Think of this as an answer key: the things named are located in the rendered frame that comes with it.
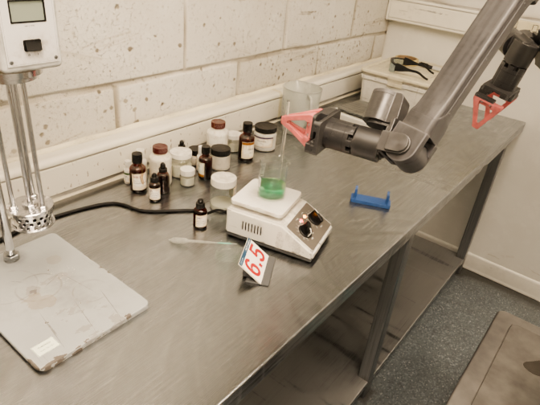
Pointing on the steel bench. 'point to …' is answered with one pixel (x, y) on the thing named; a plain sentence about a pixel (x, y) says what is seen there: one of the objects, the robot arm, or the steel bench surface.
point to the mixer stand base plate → (59, 301)
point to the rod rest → (370, 200)
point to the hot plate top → (247, 195)
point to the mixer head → (27, 39)
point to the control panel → (311, 226)
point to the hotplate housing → (270, 231)
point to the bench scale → (353, 112)
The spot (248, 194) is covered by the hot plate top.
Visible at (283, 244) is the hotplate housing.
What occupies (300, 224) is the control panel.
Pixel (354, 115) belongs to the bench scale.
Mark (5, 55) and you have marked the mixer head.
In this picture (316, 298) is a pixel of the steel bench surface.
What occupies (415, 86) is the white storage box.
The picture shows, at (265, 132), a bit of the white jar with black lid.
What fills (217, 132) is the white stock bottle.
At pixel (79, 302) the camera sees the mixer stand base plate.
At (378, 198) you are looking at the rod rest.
